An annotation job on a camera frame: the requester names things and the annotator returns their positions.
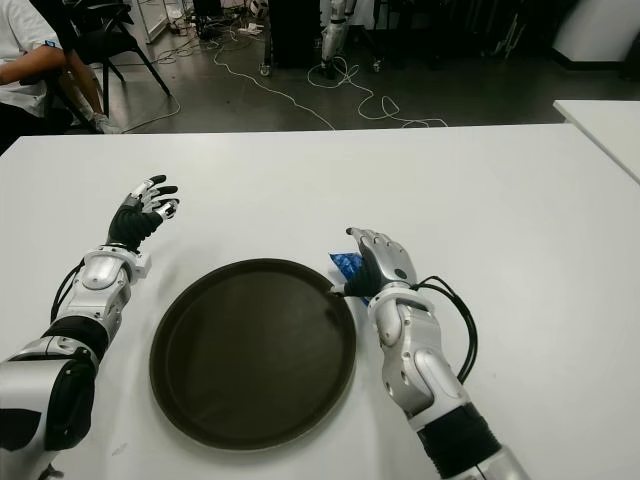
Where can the black white soccer ball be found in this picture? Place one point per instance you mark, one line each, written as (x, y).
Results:
(257, 4)

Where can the white curved structure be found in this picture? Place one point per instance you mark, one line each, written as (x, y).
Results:
(595, 25)

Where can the blue Oreo cookie packet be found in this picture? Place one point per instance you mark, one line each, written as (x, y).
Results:
(345, 265)

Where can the seated person in white shirt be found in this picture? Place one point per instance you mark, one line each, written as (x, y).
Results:
(20, 30)

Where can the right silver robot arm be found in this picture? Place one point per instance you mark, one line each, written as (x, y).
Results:
(420, 370)

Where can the silver humanoid robot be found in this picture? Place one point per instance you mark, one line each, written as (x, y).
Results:
(331, 40)

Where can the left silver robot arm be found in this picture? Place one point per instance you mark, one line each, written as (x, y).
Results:
(100, 270)

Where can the white side table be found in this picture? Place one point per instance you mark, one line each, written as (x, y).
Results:
(605, 125)

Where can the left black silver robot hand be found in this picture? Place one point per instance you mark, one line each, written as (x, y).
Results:
(127, 222)

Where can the white framed panel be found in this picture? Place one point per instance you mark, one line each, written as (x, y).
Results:
(152, 20)

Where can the black chair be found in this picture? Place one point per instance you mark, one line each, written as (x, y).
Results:
(110, 35)

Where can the round dark brown tray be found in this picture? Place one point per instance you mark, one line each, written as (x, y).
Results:
(250, 360)

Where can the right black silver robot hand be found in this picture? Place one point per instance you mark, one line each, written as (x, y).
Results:
(392, 262)

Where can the black cabinet on casters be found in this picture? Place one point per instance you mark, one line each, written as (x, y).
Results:
(295, 35)

